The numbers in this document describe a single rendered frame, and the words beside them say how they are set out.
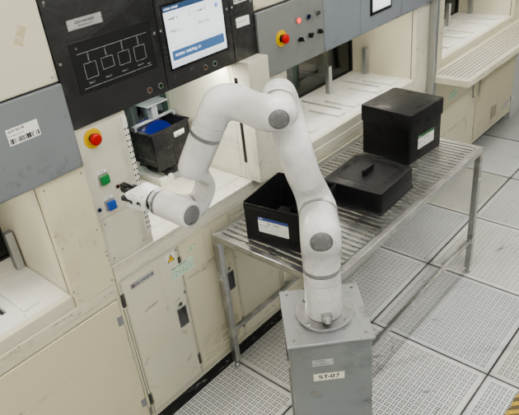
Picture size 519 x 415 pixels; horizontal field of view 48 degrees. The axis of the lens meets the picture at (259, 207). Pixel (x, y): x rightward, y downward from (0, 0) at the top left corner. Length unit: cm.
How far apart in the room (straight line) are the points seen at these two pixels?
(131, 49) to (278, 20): 74
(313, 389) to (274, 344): 99
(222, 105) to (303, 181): 31
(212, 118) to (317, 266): 56
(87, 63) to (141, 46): 21
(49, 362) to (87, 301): 24
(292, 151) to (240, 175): 103
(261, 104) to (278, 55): 106
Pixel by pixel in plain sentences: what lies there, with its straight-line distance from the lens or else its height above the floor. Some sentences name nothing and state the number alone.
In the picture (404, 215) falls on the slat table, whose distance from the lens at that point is 248.
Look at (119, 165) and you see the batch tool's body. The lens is 207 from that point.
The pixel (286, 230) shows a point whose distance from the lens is 223.
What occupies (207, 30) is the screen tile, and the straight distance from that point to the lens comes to 224.
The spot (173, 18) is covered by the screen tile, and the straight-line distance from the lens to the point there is 213.
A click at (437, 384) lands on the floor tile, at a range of 282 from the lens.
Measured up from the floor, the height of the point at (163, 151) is 102.
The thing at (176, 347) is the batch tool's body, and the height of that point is 33.
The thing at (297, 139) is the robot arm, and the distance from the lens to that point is 161.
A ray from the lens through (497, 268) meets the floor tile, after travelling 352.
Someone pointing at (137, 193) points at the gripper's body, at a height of 122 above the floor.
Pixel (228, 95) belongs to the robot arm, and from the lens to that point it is 156.
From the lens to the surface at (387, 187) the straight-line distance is 247.
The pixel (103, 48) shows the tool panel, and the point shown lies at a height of 161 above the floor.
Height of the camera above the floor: 207
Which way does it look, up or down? 30 degrees down
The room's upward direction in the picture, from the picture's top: 7 degrees counter-clockwise
